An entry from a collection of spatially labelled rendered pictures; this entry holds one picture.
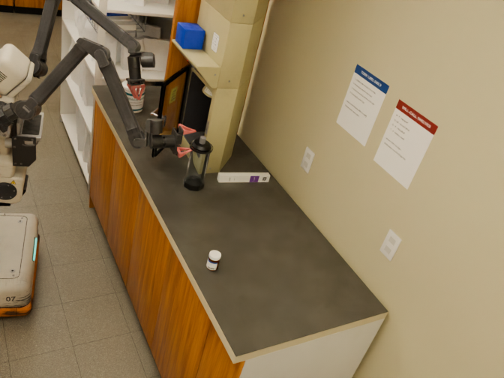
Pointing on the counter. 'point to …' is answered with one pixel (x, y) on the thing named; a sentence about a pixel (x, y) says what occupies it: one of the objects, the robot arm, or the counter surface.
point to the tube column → (241, 10)
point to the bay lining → (196, 106)
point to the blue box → (190, 35)
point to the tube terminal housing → (226, 79)
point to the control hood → (202, 64)
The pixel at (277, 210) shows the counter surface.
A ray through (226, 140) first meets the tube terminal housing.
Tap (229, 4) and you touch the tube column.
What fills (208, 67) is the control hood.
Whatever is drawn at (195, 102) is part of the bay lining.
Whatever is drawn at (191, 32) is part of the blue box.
